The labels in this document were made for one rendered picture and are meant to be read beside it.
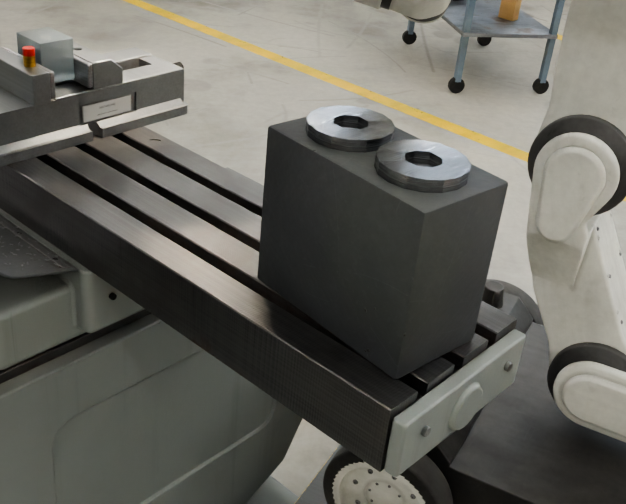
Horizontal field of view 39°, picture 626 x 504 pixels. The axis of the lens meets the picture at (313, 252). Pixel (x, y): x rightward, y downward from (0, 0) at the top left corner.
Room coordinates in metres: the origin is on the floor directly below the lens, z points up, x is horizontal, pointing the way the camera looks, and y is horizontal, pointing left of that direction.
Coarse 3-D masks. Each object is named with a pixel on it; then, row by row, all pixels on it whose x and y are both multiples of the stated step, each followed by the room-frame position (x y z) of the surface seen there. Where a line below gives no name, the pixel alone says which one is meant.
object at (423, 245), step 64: (320, 128) 0.81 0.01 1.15; (384, 128) 0.82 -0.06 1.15; (320, 192) 0.77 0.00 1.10; (384, 192) 0.71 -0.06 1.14; (448, 192) 0.72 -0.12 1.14; (320, 256) 0.76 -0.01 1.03; (384, 256) 0.70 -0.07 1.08; (448, 256) 0.71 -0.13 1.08; (320, 320) 0.75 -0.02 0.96; (384, 320) 0.69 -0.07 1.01; (448, 320) 0.72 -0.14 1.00
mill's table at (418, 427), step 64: (0, 192) 1.06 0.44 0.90; (64, 192) 0.99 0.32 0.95; (128, 192) 1.01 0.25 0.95; (192, 192) 1.03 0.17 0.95; (256, 192) 1.04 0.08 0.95; (128, 256) 0.88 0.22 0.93; (192, 256) 0.87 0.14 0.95; (256, 256) 0.88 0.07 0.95; (192, 320) 0.81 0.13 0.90; (256, 320) 0.75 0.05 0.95; (512, 320) 0.80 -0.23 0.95; (256, 384) 0.74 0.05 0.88; (320, 384) 0.69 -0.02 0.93; (384, 384) 0.67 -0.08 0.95; (448, 384) 0.69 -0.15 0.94; (384, 448) 0.63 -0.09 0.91
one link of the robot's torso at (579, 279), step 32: (544, 160) 1.09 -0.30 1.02; (576, 160) 1.07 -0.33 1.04; (608, 160) 1.06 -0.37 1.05; (544, 192) 1.08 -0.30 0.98; (576, 192) 1.06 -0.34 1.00; (608, 192) 1.05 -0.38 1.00; (544, 224) 1.08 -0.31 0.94; (576, 224) 1.06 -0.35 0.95; (608, 224) 1.15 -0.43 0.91; (544, 256) 1.10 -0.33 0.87; (576, 256) 1.07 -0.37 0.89; (608, 256) 1.11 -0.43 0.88; (544, 288) 1.11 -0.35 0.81; (576, 288) 1.10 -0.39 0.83; (608, 288) 1.08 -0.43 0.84; (544, 320) 1.11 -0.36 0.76; (576, 320) 1.09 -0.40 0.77; (608, 320) 1.07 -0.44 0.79; (576, 352) 1.07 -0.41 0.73; (608, 352) 1.06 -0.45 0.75
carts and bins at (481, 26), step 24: (456, 0) 4.77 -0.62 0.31; (480, 0) 4.85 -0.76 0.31; (504, 0) 4.52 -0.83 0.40; (408, 24) 4.95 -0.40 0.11; (456, 24) 4.32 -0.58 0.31; (480, 24) 4.37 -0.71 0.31; (504, 24) 4.42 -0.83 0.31; (528, 24) 4.46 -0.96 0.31; (552, 24) 4.33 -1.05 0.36; (552, 48) 4.33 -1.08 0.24; (456, 72) 4.20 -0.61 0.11
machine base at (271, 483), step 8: (272, 480) 1.27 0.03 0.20; (264, 488) 1.25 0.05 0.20; (272, 488) 1.25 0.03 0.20; (280, 488) 1.25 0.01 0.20; (256, 496) 1.23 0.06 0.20; (264, 496) 1.23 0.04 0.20; (272, 496) 1.23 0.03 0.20; (280, 496) 1.23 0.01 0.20; (288, 496) 1.24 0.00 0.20; (296, 496) 1.24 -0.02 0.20
